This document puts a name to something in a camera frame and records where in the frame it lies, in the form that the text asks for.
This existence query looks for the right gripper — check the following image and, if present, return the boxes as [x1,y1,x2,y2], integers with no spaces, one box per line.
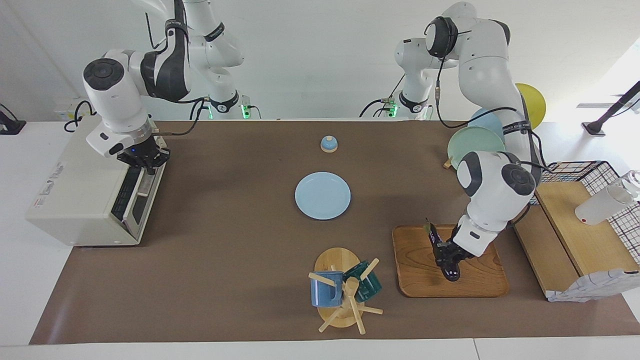
[116,136,171,174]

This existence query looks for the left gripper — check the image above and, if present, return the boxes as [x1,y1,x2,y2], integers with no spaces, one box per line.
[433,225,475,270]

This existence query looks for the white toaster oven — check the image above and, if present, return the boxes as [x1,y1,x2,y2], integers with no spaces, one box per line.
[26,116,168,247]

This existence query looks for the wooden tray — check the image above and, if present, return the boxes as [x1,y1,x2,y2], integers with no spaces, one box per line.
[392,225,510,299]

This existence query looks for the dark green mug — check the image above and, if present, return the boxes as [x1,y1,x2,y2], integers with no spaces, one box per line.
[343,260,383,303]

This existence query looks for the wooden mug tree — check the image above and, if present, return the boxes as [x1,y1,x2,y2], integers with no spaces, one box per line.
[308,247,384,335]

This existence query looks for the pale green plate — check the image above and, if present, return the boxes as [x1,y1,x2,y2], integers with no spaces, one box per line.
[447,126,506,171]

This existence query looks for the blue mug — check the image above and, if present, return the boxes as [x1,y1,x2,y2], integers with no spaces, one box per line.
[310,271,345,308]

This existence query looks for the black stand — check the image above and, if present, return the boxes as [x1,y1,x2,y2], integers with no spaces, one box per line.
[0,103,27,136]
[581,80,640,137]

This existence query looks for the light blue plate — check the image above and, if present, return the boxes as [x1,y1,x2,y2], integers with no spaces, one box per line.
[294,172,352,221]

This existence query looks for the wooden step shelf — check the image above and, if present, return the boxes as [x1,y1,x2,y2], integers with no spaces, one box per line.
[512,181,640,301]

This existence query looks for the pale blue plate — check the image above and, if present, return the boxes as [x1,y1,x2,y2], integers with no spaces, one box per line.
[468,108,504,142]

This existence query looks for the white patterned cloth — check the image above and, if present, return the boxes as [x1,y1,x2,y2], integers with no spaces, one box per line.
[546,268,640,303]

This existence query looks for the white cup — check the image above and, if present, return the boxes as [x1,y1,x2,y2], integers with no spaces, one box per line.
[574,170,640,226]

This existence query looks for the yellow plate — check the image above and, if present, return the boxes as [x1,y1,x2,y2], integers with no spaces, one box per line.
[515,83,547,130]

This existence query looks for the black wire basket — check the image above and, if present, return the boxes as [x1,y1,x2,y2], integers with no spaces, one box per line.
[529,160,640,266]

